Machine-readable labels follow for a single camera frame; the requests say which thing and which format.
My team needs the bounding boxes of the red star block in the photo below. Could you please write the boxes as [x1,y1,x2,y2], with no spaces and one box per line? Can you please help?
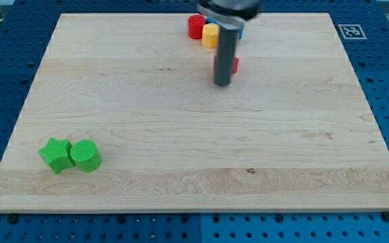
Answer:
[213,55,239,75]

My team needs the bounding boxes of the black robot arm end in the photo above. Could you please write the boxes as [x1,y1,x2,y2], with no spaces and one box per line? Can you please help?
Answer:
[197,0,265,29]

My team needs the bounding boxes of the yellow hexagon block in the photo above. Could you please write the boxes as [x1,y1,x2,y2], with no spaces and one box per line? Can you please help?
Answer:
[201,23,220,49]

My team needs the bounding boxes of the red cylinder block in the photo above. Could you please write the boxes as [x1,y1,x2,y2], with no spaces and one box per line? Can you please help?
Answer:
[188,14,206,40]

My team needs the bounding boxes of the green cylinder block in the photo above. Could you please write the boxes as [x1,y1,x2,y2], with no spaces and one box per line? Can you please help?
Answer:
[70,140,102,172]

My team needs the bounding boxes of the green star block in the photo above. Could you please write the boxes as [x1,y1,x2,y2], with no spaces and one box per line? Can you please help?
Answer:
[38,138,75,174]

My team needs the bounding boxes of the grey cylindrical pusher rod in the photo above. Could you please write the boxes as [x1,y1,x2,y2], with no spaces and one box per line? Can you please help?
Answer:
[214,26,239,86]

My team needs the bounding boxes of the wooden board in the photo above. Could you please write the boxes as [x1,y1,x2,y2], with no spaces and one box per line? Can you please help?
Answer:
[0,13,389,213]

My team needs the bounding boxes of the white fiducial marker tag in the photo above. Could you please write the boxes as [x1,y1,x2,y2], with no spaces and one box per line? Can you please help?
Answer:
[338,24,367,40]

